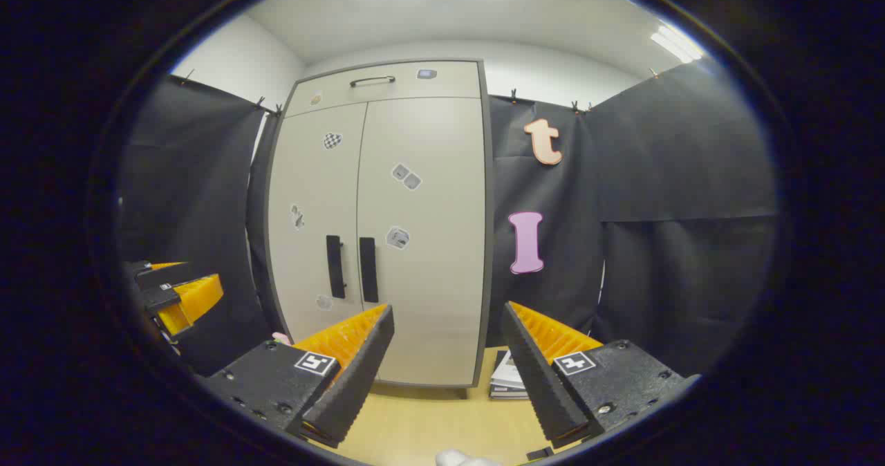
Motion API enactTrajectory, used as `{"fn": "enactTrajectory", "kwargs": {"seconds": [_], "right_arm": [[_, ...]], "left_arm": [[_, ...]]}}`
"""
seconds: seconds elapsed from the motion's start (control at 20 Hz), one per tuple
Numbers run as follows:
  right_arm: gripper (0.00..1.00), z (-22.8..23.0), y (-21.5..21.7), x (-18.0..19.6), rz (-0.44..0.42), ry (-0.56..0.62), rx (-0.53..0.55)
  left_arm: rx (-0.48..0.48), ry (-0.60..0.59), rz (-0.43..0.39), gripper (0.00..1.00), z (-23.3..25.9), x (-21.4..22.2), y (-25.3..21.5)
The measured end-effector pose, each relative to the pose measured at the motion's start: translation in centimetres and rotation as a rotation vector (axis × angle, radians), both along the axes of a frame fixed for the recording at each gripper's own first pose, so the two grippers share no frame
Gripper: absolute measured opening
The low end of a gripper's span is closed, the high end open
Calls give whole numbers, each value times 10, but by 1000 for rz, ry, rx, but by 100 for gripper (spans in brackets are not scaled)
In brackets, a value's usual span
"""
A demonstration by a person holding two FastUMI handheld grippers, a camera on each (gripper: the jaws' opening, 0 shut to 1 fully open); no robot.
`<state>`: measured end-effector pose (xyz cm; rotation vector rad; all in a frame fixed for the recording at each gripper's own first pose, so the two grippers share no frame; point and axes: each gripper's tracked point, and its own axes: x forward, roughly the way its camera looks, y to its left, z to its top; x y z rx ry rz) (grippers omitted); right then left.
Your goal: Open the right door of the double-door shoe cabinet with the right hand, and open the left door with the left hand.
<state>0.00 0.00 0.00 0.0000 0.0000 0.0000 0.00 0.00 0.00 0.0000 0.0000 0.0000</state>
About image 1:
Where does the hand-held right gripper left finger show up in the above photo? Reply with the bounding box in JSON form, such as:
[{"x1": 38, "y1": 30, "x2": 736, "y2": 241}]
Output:
[{"x1": 204, "y1": 304, "x2": 395, "y2": 449}]

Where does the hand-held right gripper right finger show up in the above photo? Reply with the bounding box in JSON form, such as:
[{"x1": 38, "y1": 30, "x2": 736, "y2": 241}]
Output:
[{"x1": 501, "y1": 301, "x2": 700, "y2": 450}]

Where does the beige cabinet door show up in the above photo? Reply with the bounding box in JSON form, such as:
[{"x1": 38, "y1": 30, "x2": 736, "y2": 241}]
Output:
[
  {"x1": 268, "y1": 103, "x2": 368, "y2": 346},
  {"x1": 356, "y1": 97, "x2": 485, "y2": 388}
]

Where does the beige double-door shoe cabinet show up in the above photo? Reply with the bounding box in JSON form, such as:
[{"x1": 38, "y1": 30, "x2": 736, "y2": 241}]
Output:
[{"x1": 265, "y1": 58, "x2": 495, "y2": 389}]

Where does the beige cabinet drawer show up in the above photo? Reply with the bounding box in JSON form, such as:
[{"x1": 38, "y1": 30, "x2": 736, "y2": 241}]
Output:
[{"x1": 285, "y1": 61, "x2": 483, "y2": 118}]

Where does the stack of books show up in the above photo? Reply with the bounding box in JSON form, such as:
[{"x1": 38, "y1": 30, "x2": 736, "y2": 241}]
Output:
[{"x1": 490, "y1": 348, "x2": 533, "y2": 401}]

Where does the black backdrop cloth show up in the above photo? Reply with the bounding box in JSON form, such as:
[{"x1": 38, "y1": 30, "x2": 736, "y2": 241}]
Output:
[{"x1": 118, "y1": 58, "x2": 779, "y2": 377}]

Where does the narrow ceiling light panel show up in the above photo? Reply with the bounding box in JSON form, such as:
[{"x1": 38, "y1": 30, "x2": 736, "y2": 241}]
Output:
[{"x1": 650, "y1": 25, "x2": 705, "y2": 64}]

